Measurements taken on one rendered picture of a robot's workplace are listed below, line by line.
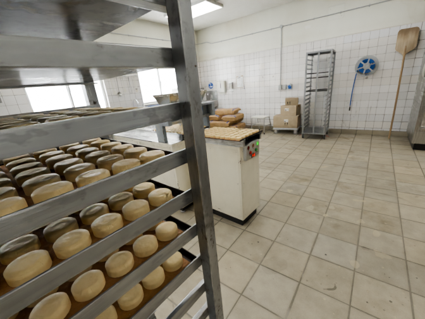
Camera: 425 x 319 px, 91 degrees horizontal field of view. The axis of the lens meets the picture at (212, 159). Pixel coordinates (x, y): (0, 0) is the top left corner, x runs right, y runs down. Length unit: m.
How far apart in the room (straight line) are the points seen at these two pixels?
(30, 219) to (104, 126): 0.14
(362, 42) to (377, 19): 0.41
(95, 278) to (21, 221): 0.19
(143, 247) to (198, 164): 0.21
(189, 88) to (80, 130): 0.18
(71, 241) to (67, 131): 0.18
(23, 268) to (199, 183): 0.29
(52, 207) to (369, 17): 5.83
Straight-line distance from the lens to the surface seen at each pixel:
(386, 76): 5.78
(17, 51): 0.32
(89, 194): 0.34
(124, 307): 0.53
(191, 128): 0.39
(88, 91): 0.78
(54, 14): 0.48
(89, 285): 0.46
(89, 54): 0.34
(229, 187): 2.05
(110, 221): 0.42
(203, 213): 0.46
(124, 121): 0.34
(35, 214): 0.33
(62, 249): 0.41
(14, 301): 0.38
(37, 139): 0.31
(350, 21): 5.89
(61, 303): 0.46
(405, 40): 5.75
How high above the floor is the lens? 1.36
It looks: 19 degrees down
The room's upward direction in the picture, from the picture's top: 5 degrees counter-clockwise
